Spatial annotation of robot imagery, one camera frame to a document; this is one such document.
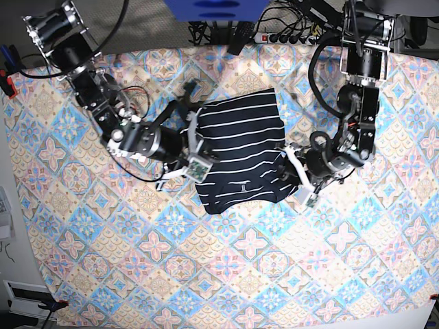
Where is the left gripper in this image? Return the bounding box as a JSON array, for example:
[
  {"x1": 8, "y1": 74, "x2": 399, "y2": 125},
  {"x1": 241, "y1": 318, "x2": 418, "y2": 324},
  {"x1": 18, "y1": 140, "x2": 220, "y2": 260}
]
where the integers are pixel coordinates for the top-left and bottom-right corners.
[{"x1": 276, "y1": 148, "x2": 338, "y2": 182}]

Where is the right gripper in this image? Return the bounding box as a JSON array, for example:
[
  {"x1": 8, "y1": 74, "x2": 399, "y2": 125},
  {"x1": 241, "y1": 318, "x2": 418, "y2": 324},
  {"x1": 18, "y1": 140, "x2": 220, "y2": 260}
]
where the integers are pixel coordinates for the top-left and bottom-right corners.
[{"x1": 150, "y1": 100, "x2": 219, "y2": 164}]

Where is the navy white striped T-shirt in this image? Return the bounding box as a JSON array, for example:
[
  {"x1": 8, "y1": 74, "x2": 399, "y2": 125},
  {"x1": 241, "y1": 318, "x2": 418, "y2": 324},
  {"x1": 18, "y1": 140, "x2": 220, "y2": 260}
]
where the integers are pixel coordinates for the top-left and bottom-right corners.
[{"x1": 195, "y1": 88, "x2": 299, "y2": 215}]

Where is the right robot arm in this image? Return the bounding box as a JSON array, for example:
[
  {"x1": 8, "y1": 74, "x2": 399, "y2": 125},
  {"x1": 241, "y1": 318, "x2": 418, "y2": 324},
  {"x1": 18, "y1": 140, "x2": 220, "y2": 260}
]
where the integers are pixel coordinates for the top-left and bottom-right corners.
[{"x1": 23, "y1": 1, "x2": 216, "y2": 169}]

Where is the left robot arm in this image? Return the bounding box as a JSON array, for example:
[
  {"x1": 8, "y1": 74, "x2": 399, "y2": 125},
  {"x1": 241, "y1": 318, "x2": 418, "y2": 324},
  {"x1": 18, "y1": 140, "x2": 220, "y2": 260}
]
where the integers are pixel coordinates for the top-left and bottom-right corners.
[{"x1": 282, "y1": 1, "x2": 395, "y2": 188}]

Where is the colourful patterned tablecloth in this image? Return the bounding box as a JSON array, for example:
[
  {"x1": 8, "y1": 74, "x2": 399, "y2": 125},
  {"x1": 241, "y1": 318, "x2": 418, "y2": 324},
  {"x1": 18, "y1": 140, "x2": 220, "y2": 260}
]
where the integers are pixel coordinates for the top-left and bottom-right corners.
[{"x1": 1, "y1": 55, "x2": 438, "y2": 328}]

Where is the black remote control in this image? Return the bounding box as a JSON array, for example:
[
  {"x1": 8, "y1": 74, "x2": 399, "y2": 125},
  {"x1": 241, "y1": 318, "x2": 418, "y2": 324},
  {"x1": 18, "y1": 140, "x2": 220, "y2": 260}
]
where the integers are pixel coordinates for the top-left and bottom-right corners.
[{"x1": 227, "y1": 21, "x2": 255, "y2": 56}]

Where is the white power strip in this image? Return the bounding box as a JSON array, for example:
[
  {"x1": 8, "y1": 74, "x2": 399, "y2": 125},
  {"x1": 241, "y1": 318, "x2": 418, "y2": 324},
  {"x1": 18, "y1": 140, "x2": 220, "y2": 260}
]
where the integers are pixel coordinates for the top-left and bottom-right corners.
[{"x1": 253, "y1": 32, "x2": 320, "y2": 45}]

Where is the blue box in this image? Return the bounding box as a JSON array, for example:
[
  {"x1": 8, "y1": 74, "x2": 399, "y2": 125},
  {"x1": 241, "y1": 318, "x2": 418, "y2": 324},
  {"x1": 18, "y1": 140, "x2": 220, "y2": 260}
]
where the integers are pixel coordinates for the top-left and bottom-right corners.
[{"x1": 165, "y1": 0, "x2": 269, "y2": 22}]

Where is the red black clamp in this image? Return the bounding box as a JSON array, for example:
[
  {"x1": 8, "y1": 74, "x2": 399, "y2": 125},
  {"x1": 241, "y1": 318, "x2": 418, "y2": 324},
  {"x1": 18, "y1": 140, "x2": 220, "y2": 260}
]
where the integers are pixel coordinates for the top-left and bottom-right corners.
[{"x1": 0, "y1": 69, "x2": 17, "y2": 99}]

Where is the white box at left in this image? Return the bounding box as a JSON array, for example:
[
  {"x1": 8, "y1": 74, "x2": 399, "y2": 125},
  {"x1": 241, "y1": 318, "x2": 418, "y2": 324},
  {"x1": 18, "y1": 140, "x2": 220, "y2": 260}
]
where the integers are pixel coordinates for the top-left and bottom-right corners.
[{"x1": 0, "y1": 186, "x2": 15, "y2": 242}]

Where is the orange black front clamp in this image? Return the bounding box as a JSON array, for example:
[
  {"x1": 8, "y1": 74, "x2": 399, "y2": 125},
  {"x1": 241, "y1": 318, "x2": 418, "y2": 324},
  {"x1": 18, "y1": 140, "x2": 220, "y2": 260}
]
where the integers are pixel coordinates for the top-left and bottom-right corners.
[{"x1": 38, "y1": 300, "x2": 69, "y2": 313}]

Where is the white device at table edge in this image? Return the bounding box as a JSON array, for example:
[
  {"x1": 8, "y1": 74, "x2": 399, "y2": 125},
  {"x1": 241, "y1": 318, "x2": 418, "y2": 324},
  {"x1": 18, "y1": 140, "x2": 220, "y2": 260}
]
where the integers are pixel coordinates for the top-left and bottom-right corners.
[{"x1": 3, "y1": 280, "x2": 53, "y2": 319}]

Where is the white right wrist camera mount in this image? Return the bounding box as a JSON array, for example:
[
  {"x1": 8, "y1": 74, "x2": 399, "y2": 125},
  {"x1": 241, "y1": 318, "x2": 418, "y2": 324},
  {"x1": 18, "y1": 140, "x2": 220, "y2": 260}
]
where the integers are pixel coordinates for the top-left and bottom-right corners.
[{"x1": 155, "y1": 108, "x2": 213, "y2": 191}]

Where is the blue handled clamp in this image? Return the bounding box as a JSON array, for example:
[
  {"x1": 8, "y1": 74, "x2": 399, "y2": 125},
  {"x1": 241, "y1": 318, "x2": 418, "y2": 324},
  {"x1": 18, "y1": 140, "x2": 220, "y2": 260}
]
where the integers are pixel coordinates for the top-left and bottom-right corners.
[{"x1": 1, "y1": 45, "x2": 25, "y2": 75}]

